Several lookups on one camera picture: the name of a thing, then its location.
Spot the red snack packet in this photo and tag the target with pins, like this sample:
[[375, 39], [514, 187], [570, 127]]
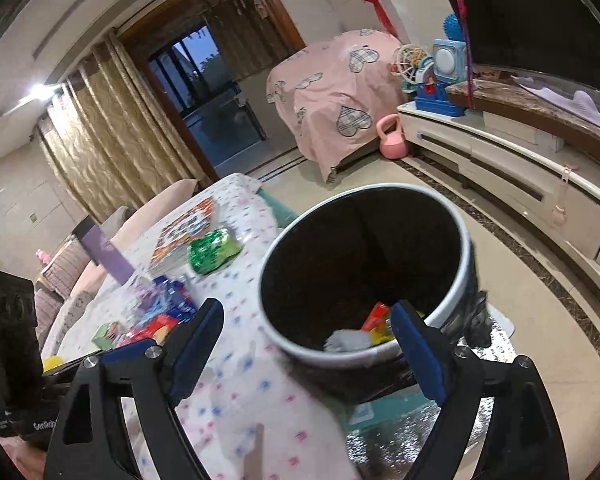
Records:
[[152, 328]]

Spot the small green box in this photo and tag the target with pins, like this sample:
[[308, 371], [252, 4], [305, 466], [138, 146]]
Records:
[[106, 336]]

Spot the wooden framed glass door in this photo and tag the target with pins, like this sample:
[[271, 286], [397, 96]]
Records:
[[210, 85]]

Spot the small yellow item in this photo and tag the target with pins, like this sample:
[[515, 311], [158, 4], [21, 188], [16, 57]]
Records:
[[53, 363]]

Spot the toy ferris wheel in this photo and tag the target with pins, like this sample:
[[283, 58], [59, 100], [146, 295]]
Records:
[[410, 67]]

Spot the white cloth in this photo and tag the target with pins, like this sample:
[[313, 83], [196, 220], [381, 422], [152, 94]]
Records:
[[580, 105]]

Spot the white television cabinet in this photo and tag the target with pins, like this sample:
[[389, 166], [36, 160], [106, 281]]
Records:
[[505, 160]]

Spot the green snack packet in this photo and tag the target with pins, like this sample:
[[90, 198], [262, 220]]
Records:
[[212, 252]]

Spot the teal packet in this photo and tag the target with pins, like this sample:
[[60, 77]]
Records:
[[375, 410]]

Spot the pink sofa seat cover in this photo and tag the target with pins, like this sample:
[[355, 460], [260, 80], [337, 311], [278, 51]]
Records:
[[145, 215]]

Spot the yellow green wrapper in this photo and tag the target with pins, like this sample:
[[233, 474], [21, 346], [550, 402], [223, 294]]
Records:
[[384, 335]]

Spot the white rimmed trash bin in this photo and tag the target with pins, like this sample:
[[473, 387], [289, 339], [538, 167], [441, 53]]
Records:
[[462, 270]]

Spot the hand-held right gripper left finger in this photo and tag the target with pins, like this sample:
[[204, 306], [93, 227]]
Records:
[[200, 345]]

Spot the striped cushion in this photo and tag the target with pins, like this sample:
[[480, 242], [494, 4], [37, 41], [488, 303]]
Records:
[[70, 265], [47, 317]]

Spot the silver foil mat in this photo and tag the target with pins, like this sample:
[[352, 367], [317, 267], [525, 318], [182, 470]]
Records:
[[395, 440]]

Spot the blue spiky ball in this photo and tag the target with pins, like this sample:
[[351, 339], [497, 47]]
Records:
[[452, 25]]

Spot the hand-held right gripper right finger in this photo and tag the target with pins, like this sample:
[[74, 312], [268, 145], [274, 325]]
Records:
[[420, 360]]

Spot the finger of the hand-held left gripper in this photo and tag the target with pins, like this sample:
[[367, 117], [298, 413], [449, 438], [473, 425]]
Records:
[[70, 364]]

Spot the thin pink rod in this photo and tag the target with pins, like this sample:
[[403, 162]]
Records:
[[462, 10]]

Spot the pink kettlebell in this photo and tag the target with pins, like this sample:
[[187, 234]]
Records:
[[392, 145]]

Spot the golden curtain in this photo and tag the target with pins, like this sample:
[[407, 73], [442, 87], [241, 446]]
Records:
[[115, 125]]

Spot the pink heart print cover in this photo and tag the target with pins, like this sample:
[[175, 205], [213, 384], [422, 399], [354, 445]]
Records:
[[330, 100]]

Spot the colourful picture book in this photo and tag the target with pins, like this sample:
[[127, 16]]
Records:
[[180, 232]]

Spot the small pink toy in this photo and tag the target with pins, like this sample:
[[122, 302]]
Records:
[[43, 256]]

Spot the blue toy machine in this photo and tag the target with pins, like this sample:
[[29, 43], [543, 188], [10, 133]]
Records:
[[440, 95]]

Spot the purple bottle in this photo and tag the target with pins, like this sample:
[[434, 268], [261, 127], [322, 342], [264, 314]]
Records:
[[110, 257]]

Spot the orange red packet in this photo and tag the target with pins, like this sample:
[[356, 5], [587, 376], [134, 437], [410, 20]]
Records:
[[376, 316]]

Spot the black television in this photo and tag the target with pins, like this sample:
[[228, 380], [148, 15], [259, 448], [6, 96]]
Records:
[[530, 20]]

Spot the white crumpled tissue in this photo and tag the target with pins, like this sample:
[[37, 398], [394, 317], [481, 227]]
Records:
[[345, 341]]

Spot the blue snack packet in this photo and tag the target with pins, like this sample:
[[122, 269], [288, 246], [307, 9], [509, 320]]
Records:
[[175, 300]]

